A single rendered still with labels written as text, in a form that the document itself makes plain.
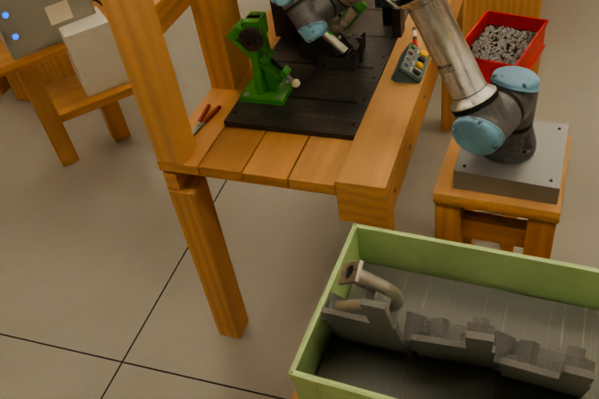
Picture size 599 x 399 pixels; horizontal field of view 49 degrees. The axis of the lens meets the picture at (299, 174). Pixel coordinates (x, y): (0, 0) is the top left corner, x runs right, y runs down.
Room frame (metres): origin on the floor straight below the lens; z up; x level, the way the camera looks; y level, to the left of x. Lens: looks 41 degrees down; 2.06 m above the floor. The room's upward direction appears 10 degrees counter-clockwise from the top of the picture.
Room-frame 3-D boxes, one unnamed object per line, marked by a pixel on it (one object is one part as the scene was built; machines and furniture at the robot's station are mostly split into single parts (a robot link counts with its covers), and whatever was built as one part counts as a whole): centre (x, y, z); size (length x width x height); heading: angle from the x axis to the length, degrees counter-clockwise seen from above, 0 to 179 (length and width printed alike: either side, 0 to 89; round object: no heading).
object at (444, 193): (1.31, -0.56, 0.83); 0.32 x 0.32 x 0.04; 62
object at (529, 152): (1.31, -0.56, 0.96); 0.15 x 0.15 x 0.10
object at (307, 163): (2.06, -0.22, 0.44); 1.49 x 0.70 x 0.88; 154
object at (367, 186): (1.94, -0.48, 0.82); 1.50 x 0.14 x 0.15; 154
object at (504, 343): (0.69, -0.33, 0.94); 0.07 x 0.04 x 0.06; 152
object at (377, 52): (2.06, -0.22, 0.89); 1.10 x 0.42 x 0.02; 154
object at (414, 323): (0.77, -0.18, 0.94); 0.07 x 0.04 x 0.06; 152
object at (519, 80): (1.30, -0.56, 1.08); 0.13 x 0.12 x 0.14; 133
